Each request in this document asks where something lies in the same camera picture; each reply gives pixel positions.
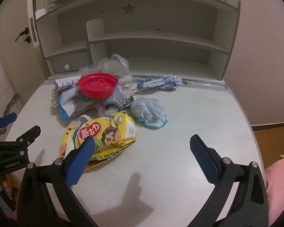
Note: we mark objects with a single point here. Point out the white paper sheet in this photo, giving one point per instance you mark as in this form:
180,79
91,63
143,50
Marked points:
64,81

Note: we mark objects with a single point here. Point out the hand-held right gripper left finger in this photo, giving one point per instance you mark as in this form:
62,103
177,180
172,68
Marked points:
81,162

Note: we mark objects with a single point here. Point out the red plastic bowl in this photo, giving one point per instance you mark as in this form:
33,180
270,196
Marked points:
97,85

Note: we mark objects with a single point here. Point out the grey ribbed cloth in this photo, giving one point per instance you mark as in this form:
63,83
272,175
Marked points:
116,100

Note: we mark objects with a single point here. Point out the clear plastic bag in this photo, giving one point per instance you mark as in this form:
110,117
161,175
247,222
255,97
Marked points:
113,67

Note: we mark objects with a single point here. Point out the person's left hand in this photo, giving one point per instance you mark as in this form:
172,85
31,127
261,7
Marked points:
7,184

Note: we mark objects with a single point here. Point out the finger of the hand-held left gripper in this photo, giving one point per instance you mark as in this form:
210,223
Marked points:
29,134
7,119

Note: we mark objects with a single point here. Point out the twisted blue white wrapper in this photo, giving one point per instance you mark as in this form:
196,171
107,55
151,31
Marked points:
165,81

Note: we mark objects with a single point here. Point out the white desk shelf unit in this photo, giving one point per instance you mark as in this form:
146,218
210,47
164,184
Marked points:
156,35

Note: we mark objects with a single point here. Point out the yellow snack bag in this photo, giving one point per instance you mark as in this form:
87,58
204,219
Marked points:
108,132

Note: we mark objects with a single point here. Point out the pink bed cover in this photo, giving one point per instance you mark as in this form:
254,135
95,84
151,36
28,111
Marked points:
279,182

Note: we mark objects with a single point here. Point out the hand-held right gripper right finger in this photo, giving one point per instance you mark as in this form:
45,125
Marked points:
203,159

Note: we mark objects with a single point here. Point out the beige door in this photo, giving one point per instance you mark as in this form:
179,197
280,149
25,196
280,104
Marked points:
11,52

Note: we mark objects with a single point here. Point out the pink cloth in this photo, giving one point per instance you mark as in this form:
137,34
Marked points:
13,215

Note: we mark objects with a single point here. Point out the grey drawer with white knob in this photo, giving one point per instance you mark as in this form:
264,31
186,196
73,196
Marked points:
75,61

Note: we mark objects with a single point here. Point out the light blue cloth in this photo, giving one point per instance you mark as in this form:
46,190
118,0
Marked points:
144,110

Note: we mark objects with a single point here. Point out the metal door latch plate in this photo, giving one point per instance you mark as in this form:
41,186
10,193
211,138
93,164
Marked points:
33,33

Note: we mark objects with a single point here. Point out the black door lock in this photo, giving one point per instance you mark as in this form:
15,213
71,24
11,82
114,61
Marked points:
27,39

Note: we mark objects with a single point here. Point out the white blue package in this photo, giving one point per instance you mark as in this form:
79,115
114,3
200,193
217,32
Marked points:
71,104

